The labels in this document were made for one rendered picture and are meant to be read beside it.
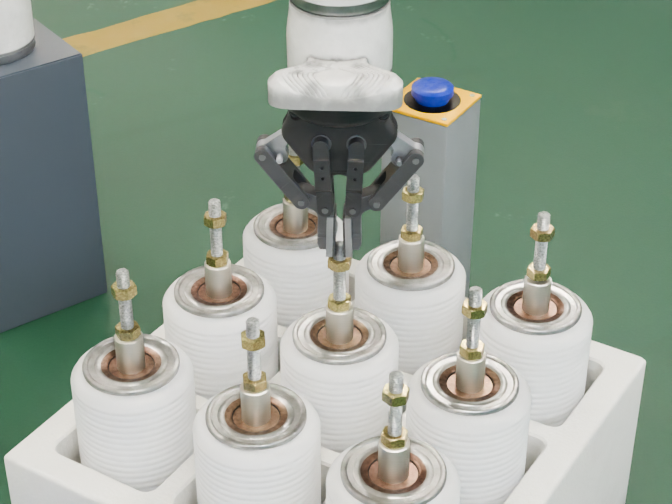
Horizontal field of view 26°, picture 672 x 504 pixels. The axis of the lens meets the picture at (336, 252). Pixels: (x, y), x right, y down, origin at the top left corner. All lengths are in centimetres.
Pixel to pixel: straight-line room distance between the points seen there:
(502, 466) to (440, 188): 35
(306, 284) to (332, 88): 35
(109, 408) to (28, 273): 51
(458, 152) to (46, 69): 43
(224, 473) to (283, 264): 26
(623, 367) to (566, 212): 57
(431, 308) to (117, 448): 29
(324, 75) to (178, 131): 102
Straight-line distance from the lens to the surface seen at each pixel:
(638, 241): 178
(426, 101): 136
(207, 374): 122
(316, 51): 100
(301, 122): 106
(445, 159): 136
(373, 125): 105
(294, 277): 128
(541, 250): 118
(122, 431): 113
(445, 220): 140
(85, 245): 163
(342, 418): 116
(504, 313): 120
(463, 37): 225
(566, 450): 119
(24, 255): 160
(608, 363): 128
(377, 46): 101
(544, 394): 121
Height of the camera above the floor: 95
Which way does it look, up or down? 34 degrees down
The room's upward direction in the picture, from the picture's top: straight up
